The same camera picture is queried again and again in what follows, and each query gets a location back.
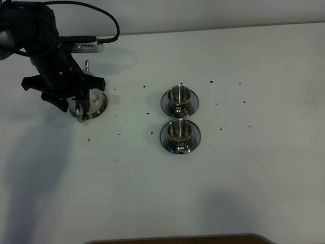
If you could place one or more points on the far stainless steel saucer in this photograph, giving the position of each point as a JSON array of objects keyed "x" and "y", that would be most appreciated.
[{"x": 192, "y": 108}]

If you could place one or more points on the near stainless steel teacup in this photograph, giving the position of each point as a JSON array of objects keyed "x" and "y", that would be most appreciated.
[{"x": 178, "y": 136}]

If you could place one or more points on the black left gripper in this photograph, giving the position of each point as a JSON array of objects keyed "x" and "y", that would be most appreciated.
[{"x": 61, "y": 77}]

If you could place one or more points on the near stainless steel saucer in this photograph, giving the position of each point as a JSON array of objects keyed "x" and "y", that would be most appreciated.
[{"x": 195, "y": 137}]

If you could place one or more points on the round steel teapot saucer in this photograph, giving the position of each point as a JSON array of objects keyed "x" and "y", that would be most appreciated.
[{"x": 98, "y": 103}]

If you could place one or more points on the stainless steel saucer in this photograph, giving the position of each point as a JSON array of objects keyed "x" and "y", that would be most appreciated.
[
  {"x": 192, "y": 108},
  {"x": 195, "y": 137}
]

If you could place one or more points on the stainless steel teacup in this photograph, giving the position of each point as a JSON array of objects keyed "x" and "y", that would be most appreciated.
[
  {"x": 178, "y": 99},
  {"x": 178, "y": 136}
]

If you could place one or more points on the stainless steel teapot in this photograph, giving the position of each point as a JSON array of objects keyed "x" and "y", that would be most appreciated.
[{"x": 89, "y": 103}]

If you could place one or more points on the far stainless steel teacup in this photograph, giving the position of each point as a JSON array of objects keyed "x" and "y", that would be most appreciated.
[{"x": 178, "y": 99}]

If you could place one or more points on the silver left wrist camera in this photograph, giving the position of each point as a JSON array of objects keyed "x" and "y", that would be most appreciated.
[{"x": 92, "y": 47}]

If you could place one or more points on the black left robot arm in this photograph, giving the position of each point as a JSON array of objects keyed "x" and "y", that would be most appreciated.
[{"x": 29, "y": 30}]

